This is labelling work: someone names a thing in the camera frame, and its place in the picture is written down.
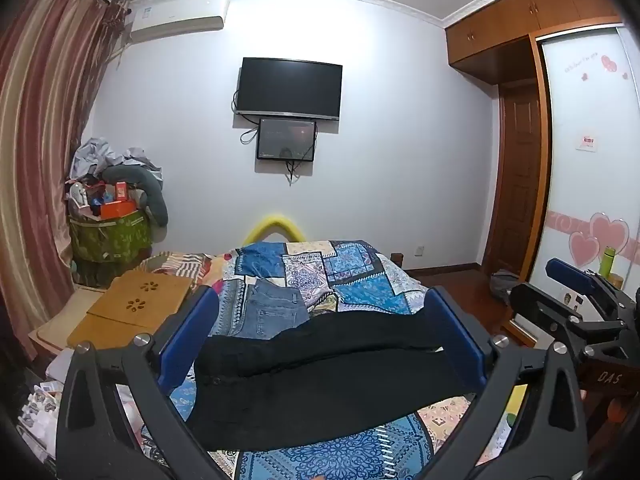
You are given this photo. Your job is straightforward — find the yellow curved chair back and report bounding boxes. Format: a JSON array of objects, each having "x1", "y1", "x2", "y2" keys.
[{"x1": 242, "y1": 213, "x2": 304, "y2": 247}]

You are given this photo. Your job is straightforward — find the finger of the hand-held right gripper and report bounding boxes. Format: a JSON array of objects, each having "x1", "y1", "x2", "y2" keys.
[
  {"x1": 545, "y1": 258, "x2": 626, "y2": 323},
  {"x1": 508, "y1": 283, "x2": 632, "y2": 356}
]

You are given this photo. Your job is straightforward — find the striped red curtain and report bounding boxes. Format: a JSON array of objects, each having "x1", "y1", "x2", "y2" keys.
[{"x1": 0, "y1": 0, "x2": 132, "y2": 361}]

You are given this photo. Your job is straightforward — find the small black monitor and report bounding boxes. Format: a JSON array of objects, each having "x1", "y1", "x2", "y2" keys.
[{"x1": 255, "y1": 117, "x2": 318, "y2": 163}]

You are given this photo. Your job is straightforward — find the white heart-print sliding door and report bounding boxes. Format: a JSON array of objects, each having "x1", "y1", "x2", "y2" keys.
[{"x1": 537, "y1": 24, "x2": 640, "y2": 313}]

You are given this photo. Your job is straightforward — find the folded blue jeans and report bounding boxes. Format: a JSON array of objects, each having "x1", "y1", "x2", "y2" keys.
[{"x1": 207, "y1": 277, "x2": 312, "y2": 342}]

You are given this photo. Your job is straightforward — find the wooden overhead cabinet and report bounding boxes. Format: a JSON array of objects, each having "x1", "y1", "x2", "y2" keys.
[{"x1": 444, "y1": 0, "x2": 627, "y2": 74}]

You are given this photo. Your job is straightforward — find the blue patchwork blanket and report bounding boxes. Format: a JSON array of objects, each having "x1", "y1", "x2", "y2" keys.
[{"x1": 140, "y1": 239, "x2": 532, "y2": 480}]

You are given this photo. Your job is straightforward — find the white air conditioner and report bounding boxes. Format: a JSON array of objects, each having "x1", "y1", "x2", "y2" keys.
[{"x1": 122, "y1": 0, "x2": 231, "y2": 44}]

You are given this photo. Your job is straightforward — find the grey bag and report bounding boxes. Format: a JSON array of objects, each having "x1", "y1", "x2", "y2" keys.
[{"x1": 489, "y1": 268, "x2": 522, "y2": 304}]

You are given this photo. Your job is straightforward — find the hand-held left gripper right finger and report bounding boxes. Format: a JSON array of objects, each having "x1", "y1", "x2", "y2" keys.
[{"x1": 422, "y1": 287, "x2": 589, "y2": 480}]

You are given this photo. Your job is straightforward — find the grey long pillow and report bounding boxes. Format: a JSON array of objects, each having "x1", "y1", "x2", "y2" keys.
[{"x1": 102, "y1": 165, "x2": 170, "y2": 227}]

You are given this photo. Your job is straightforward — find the green patterned bag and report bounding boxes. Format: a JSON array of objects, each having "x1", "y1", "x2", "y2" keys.
[{"x1": 68, "y1": 209, "x2": 154, "y2": 265}]

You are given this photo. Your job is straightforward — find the pile of grey clothes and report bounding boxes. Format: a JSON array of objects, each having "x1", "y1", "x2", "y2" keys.
[{"x1": 70, "y1": 135, "x2": 164, "y2": 182}]

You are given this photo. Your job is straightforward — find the wooden lap desk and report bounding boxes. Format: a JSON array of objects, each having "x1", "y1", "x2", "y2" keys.
[{"x1": 66, "y1": 269, "x2": 194, "y2": 352}]

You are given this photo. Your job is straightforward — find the black pants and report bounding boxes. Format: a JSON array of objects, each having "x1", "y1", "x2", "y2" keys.
[{"x1": 187, "y1": 307, "x2": 482, "y2": 453}]

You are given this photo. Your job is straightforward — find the orange box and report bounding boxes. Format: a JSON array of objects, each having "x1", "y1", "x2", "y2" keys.
[{"x1": 99, "y1": 199, "x2": 137, "y2": 221}]

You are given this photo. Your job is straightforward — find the beige mat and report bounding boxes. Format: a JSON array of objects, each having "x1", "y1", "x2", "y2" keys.
[{"x1": 27, "y1": 286, "x2": 103, "y2": 352}]

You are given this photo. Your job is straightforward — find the black wall television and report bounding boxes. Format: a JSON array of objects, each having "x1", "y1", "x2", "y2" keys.
[{"x1": 235, "y1": 57, "x2": 344, "y2": 122}]

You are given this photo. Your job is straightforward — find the pile of printed papers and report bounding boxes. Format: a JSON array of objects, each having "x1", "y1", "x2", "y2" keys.
[{"x1": 14, "y1": 349, "x2": 68, "y2": 463}]

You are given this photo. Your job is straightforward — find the striped cloth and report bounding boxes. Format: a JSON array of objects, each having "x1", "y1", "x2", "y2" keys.
[{"x1": 139, "y1": 252, "x2": 213, "y2": 282}]

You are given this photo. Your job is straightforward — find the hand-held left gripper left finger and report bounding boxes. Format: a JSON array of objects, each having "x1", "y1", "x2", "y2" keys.
[{"x1": 56, "y1": 285, "x2": 241, "y2": 480}]

